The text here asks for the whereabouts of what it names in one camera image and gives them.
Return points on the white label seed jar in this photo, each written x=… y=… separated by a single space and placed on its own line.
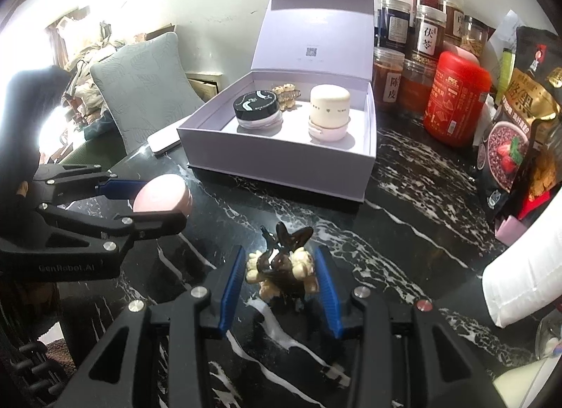
x=428 y=34

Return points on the dark herb jar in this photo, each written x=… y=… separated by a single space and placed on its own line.
x=395 y=26

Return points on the amber plastic jar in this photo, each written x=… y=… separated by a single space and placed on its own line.
x=415 y=87

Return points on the yellow sticks jar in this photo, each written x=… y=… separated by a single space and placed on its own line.
x=474 y=39

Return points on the black and gold snack bag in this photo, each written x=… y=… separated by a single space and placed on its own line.
x=527 y=96

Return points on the red cartoon snack bag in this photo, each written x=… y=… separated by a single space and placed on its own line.
x=542 y=175

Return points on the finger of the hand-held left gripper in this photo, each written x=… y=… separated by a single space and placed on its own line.
x=149 y=223
x=118 y=188

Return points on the pile of clothes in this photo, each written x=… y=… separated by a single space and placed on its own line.
x=88 y=61

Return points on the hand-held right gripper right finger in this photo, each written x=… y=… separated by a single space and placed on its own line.
x=329 y=289

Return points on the clear glass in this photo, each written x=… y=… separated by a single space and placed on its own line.
x=549 y=337

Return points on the cream and pink cosmetic jar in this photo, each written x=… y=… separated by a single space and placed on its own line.
x=329 y=105

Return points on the white gift box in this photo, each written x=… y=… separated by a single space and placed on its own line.
x=316 y=21

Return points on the person's left forearm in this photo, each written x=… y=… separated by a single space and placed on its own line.
x=26 y=118

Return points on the brown herb jar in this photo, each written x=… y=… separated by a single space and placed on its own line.
x=454 y=12

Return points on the white paper sheet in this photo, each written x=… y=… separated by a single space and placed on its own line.
x=505 y=30

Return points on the wooden box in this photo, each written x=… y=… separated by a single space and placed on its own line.
x=204 y=85

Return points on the green lidded can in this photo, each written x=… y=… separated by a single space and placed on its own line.
x=506 y=69

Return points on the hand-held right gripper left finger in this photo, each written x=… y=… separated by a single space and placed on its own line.
x=232 y=289

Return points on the dark green seat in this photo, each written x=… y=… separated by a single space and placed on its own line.
x=83 y=153

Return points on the small pink box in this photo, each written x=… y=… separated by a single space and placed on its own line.
x=511 y=230

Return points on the black cosmetic jar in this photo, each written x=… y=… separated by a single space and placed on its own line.
x=257 y=107

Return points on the orange peel jar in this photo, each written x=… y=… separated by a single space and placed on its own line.
x=388 y=83

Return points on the pink blush compact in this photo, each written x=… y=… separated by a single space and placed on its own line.
x=162 y=195

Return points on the red canister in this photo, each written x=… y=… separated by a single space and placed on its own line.
x=456 y=100

